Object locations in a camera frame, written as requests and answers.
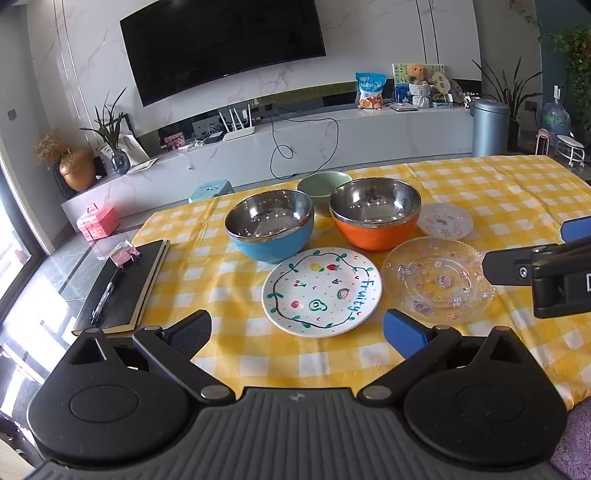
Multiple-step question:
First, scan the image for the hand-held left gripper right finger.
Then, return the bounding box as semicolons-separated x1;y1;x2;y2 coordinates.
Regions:
356;309;532;401

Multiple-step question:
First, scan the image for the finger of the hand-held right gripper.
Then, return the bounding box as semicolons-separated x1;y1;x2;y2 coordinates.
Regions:
482;241;591;286
561;217;591;243

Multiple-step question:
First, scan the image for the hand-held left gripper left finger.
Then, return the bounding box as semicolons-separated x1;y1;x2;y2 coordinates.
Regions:
58;310;234;406

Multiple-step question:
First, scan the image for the large clear glass plate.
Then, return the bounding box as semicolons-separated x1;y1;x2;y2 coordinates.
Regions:
381;236;496;324

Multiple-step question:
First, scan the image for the small clear glass plate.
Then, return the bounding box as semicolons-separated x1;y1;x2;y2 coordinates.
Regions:
417;202;474;241

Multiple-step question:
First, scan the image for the white painted ceramic plate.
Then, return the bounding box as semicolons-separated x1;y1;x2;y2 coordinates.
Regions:
262;247;383;337

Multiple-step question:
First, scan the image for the orange steel bowl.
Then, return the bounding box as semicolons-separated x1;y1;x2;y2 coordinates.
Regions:
329;178;423;252

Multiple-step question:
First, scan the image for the blue steel bowl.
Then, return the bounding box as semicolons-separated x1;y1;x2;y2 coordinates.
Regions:
225;188;315;265

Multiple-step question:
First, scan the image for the green ceramic bowl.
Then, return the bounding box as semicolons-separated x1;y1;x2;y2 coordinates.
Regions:
296;171;354;217

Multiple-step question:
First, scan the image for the yellow checked tablecloth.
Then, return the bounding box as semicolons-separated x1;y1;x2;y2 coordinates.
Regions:
131;154;591;411

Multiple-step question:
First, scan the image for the black notebook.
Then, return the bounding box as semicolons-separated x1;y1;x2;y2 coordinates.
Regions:
71;239;171;335

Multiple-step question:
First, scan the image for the white round stool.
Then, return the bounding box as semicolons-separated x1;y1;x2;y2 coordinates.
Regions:
553;134;586;169

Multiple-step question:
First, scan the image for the black pen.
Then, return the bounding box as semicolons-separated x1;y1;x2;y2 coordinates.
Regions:
90;267;124;325

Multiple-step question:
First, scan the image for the pink wrapped candy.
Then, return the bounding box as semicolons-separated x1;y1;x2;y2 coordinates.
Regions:
110;240;140;267

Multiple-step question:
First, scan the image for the blue water bottle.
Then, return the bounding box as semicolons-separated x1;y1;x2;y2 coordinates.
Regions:
540;85;572;137

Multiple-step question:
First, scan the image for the grey trash bin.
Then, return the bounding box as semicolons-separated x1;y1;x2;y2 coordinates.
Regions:
471;98;511;158

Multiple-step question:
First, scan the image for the pink storage box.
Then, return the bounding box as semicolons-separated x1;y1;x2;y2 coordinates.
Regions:
76;205;120;241

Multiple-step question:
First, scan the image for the potted long-leaf plant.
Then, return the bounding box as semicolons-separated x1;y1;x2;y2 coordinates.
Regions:
473;58;543;153

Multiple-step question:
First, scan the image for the light blue plastic stool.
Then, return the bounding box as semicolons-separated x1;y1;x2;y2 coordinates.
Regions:
188;181;233;205

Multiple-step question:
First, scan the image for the purple rug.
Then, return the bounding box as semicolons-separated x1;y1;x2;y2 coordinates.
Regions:
549;401;591;480

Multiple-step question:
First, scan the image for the hanging green vine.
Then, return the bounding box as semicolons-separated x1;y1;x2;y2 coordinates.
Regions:
551;25;591;139

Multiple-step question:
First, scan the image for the white marble tv cabinet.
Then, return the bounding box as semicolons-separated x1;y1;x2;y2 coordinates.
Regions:
60;106;476;224

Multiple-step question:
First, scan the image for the round paper fan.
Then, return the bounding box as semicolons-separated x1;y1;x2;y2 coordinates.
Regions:
431;71;452;101

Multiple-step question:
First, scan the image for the gold vase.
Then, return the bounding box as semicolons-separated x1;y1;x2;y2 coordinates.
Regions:
59;148;97;192

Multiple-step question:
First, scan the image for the white router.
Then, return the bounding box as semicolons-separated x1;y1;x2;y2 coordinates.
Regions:
218;104;256;142

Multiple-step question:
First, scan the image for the glass sliding door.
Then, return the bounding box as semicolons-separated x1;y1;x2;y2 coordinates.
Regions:
0;152;51;278

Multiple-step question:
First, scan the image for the brown teddy bear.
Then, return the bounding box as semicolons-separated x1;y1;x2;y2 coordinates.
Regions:
407;64;433;110

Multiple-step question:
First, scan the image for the green picture board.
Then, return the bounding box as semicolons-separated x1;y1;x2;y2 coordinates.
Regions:
392;62;446;104

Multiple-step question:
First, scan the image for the blue snack bag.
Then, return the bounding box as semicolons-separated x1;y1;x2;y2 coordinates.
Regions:
355;72;387;110

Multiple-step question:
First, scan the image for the green leafy plant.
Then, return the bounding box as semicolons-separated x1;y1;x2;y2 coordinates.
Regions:
79;88;130;151

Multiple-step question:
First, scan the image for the dried flower bunch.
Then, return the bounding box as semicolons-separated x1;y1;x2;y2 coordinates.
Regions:
34;131;70;164

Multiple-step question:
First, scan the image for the black cable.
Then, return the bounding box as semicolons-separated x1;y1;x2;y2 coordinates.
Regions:
270;111;340;180

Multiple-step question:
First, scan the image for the black wall television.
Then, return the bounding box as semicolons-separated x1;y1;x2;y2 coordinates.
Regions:
119;0;328;108

